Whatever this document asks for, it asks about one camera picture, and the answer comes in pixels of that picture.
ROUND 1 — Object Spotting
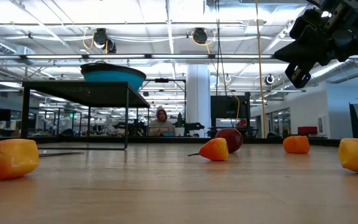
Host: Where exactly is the black hanging cable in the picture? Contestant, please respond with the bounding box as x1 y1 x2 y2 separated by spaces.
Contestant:
214 0 226 97

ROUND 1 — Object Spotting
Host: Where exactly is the black monitor screen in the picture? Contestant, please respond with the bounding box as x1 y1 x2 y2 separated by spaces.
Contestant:
210 95 251 119

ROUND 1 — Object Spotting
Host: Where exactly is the blue collapsible bowl grey rim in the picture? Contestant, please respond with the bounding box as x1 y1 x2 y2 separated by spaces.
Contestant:
80 61 147 91

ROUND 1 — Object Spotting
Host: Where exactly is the black ceiling cable reel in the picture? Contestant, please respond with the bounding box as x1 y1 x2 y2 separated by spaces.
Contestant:
93 27 117 54
192 27 208 45

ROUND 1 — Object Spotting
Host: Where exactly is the red box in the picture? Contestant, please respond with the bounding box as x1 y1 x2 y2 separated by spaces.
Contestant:
297 126 318 135

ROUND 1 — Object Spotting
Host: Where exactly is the black perforated metal stand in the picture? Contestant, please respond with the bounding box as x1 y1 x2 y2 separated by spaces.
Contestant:
20 80 151 151

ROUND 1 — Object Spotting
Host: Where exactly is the person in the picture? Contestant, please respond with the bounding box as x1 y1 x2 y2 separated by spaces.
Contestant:
149 105 177 137

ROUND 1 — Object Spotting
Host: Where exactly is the black gantry frame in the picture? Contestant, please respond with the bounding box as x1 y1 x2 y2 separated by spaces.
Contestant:
140 77 188 138

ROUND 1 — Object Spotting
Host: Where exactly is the thin yellow cable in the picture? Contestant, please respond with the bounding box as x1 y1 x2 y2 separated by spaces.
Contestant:
230 94 241 139

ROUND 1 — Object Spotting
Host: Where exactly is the dark red apple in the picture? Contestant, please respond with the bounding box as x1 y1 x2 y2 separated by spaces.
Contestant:
215 128 244 154

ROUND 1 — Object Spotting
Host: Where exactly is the white round pillar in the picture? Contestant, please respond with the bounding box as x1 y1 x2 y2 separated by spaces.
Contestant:
186 64 211 138

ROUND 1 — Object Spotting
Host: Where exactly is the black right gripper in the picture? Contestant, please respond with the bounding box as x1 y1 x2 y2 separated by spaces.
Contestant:
273 0 358 90

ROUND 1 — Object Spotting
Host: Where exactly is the yellow hanging cable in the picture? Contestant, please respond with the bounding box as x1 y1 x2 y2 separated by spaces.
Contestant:
254 0 269 139

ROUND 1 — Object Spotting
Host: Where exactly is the orange tangerine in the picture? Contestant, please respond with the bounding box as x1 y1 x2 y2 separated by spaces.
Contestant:
283 135 311 155

